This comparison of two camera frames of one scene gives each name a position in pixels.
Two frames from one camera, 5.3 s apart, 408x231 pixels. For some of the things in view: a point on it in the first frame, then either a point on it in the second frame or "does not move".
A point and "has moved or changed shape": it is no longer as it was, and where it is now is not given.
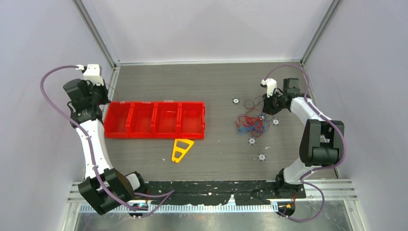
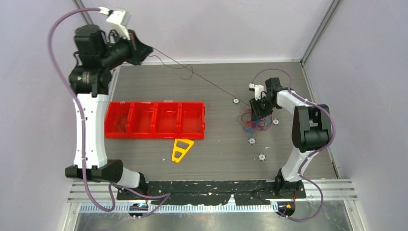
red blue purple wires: [252, 121] has moved or changed shape
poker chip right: [275, 121] does not move
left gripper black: [88, 85] to [137, 49]
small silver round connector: [235, 100] does not move
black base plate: [173, 193] does not move
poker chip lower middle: [252, 141] does not move
